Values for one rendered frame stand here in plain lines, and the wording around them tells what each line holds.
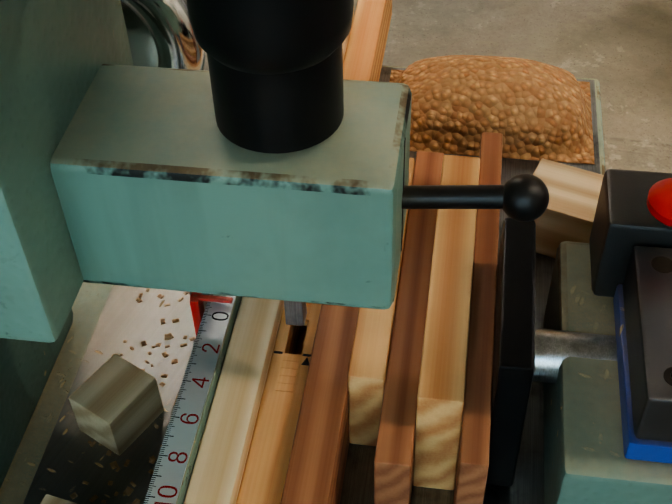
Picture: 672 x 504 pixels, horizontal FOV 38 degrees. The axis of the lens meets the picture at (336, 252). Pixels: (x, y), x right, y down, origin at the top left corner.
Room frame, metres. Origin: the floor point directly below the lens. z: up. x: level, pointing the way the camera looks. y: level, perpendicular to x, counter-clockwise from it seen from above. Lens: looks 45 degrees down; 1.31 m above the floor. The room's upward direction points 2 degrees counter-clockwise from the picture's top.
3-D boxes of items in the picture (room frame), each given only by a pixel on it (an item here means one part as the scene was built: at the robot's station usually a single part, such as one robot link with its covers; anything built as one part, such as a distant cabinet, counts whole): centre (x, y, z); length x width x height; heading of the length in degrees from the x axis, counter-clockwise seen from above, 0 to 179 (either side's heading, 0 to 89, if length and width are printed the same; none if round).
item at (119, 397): (0.37, 0.14, 0.82); 0.04 x 0.03 x 0.03; 144
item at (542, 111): (0.54, -0.11, 0.92); 0.14 x 0.09 x 0.04; 80
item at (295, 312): (0.32, 0.02, 0.97); 0.01 x 0.01 x 0.05; 80
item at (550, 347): (0.29, -0.11, 0.95); 0.09 x 0.07 x 0.09; 170
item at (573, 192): (0.42, -0.13, 0.92); 0.05 x 0.04 x 0.04; 62
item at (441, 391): (0.33, -0.06, 0.94); 0.16 x 0.02 x 0.07; 170
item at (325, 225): (0.32, 0.04, 1.03); 0.14 x 0.07 x 0.09; 80
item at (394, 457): (0.34, -0.04, 0.93); 0.21 x 0.02 x 0.05; 170
